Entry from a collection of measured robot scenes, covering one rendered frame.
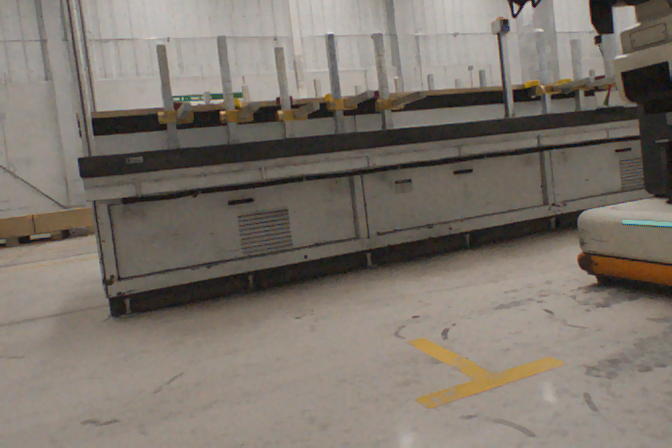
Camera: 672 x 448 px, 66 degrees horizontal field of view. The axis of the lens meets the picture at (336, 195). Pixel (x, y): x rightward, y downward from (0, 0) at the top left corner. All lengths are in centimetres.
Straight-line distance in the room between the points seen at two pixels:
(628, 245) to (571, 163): 164
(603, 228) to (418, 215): 114
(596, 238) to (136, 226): 188
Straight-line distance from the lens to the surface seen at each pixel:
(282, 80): 238
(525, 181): 333
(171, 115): 226
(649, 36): 200
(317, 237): 265
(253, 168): 232
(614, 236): 203
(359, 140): 244
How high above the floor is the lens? 54
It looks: 3 degrees down
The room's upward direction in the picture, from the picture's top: 7 degrees counter-clockwise
